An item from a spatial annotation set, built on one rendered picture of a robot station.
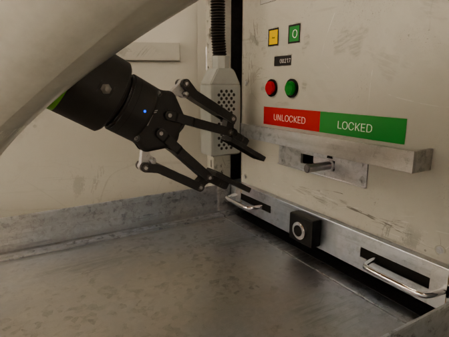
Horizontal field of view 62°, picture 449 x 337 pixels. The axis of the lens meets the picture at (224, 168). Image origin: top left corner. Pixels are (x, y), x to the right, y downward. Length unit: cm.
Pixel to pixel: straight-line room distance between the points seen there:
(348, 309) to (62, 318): 38
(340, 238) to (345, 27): 33
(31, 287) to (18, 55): 50
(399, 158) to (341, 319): 22
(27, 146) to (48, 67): 78
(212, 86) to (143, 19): 57
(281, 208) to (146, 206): 29
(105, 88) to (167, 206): 46
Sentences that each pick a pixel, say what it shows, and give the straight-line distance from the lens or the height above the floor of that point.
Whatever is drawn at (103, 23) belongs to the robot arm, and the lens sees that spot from 18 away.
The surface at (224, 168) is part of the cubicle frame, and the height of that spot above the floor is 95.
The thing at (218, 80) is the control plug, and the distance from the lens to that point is 75.
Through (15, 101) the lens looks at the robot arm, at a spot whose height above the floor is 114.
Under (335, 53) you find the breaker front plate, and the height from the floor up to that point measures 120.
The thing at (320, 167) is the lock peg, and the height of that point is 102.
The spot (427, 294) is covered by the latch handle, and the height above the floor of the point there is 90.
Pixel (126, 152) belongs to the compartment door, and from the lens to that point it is 94.
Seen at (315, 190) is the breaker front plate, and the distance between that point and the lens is 69.
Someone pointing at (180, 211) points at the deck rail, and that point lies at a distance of 86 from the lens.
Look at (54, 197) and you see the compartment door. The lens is 100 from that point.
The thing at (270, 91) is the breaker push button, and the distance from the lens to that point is 75.
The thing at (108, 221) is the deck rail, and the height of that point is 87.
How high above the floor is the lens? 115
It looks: 13 degrees down
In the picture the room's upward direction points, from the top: straight up
